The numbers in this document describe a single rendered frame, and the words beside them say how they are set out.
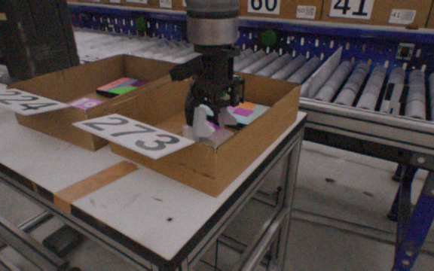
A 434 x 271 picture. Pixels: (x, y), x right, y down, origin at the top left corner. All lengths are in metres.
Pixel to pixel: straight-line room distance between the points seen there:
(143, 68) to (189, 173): 0.58
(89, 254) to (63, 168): 0.90
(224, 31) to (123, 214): 0.34
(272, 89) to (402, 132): 0.37
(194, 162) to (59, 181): 0.27
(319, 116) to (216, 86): 0.49
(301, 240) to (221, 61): 1.14
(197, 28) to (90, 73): 0.56
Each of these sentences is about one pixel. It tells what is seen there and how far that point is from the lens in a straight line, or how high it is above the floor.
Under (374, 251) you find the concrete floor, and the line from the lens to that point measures 1.62.
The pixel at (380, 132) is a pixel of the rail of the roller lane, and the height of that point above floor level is 0.70.
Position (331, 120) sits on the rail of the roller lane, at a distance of 0.98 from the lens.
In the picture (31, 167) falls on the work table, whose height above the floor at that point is 0.75.
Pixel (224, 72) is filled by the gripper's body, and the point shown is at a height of 0.94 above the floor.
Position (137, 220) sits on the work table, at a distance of 0.53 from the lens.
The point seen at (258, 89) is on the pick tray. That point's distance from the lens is 0.86.
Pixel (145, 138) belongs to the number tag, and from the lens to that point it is 0.51.
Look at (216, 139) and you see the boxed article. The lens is 0.62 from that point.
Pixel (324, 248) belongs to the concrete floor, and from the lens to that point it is 1.55.
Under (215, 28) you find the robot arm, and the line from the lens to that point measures 0.54.
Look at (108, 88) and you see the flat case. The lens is 0.99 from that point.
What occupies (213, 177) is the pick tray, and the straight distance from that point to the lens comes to 0.53.
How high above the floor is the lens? 1.11
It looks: 29 degrees down
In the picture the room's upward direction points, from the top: straight up
